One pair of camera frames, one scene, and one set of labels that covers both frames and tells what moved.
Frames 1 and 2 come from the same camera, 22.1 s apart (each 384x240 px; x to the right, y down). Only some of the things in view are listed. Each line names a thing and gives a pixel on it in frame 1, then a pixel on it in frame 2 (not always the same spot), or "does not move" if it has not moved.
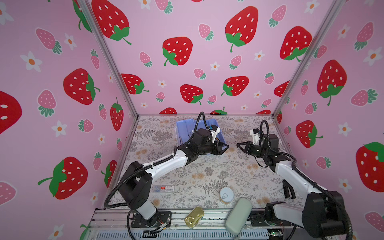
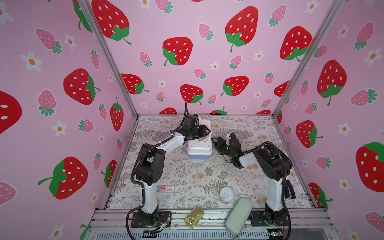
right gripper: (249, 144) -> (221, 140)
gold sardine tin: (194, 216) does not move
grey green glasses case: (238, 216) does not move
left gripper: (217, 148) -> (202, 132)
